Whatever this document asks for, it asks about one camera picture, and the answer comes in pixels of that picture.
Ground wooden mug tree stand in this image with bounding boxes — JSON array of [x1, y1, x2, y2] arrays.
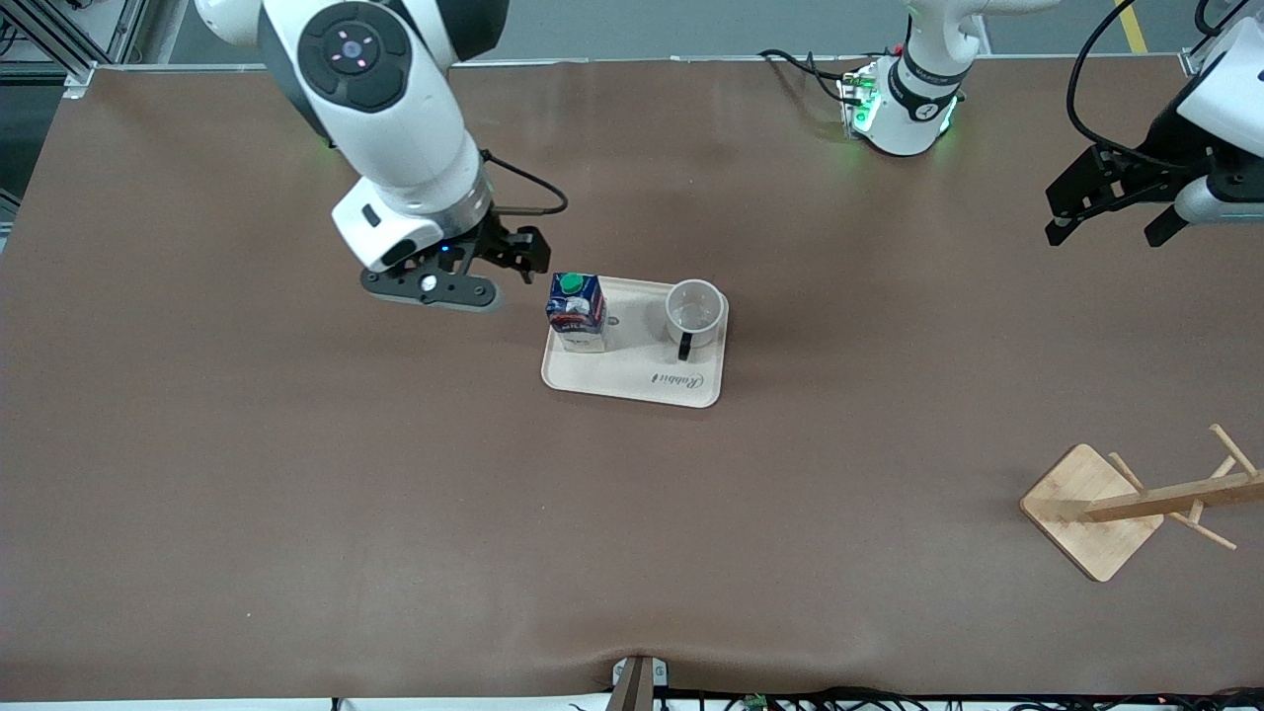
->
[[1020, 423, 1264, 584]]

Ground black left arm wrist cable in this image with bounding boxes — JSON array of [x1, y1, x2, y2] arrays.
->
[[1066, 0, 1230, 171]]

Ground table cover mat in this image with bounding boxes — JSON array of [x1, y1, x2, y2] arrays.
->
[[0, 59, 1264, 704]]

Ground cream plastic serving tray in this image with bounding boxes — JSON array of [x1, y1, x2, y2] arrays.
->
[[540, 274, 731, 409]]

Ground aluminium frame profile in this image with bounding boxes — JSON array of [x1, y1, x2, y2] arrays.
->
[[0, 0, 151, 100]]

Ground white smiley mug black handle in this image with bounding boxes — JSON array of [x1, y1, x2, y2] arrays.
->
[[663, 279, 731, 362]]

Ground metal table clamp bracket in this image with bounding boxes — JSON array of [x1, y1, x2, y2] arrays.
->
[[605, 655, 672, 711]]

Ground black arm wrist cable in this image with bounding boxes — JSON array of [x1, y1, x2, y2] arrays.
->
[[1066, 0, 1230, 171], [478, 148, 570, 220]]

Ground black left arm base cable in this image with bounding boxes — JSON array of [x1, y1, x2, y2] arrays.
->
[[758, 48, 862, 105]]

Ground blue white milk carton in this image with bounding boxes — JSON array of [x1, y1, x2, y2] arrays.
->
[[545, 272, 607, 355]]

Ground black right arm wrist cable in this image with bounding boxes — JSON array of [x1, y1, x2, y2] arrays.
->
[[478, 148, 570, 220]]

